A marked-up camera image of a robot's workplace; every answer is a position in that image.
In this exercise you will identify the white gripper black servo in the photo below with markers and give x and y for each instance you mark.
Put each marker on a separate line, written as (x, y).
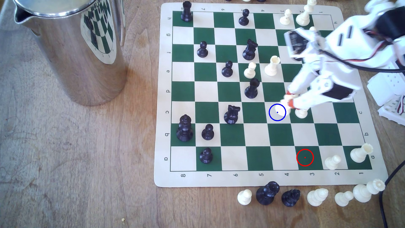
(323, 86)

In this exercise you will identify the white bishop chess piece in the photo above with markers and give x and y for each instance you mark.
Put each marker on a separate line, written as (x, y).
(281, 111)
(315, 198)

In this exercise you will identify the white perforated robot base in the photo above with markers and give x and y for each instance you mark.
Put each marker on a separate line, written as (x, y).
(384, 89)

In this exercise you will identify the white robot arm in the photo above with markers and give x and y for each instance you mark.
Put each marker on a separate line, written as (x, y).
(356, 42)

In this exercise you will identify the white pawn chess piece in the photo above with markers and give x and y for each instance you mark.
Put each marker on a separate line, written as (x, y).
(249, 72)
(244, 197)
(331, 163)
(301, 113)
(285, 19)
(342, 199)

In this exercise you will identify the white rook chess piece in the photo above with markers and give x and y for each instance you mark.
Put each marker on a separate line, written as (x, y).
(271, 68)
(358, 155)

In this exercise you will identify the black bishop chess piece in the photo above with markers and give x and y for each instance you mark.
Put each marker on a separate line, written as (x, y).
(252, 90)

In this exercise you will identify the green and cream chess mat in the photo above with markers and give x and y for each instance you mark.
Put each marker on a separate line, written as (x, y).
(256, 136)

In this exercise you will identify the black knight chess piece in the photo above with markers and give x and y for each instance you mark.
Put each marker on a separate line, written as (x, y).
(231, 116)
(289, 199)
(249, 52)

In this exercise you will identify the white king chess piece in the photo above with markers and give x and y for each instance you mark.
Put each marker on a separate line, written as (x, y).
(303, 18)

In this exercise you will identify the black queen chess piece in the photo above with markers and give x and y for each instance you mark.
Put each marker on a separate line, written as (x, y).
(265, 194)

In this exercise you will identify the white queen chess piece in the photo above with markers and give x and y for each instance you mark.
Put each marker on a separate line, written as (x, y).
(363, 193)

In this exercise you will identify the black king chess piece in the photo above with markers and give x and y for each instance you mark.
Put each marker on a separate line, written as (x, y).
(184, 130)

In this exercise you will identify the black rook chess piece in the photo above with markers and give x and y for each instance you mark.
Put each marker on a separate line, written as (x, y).
(186, 14)

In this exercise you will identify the shiny steel pitcher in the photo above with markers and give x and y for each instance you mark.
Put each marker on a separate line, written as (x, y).
(69, 63)

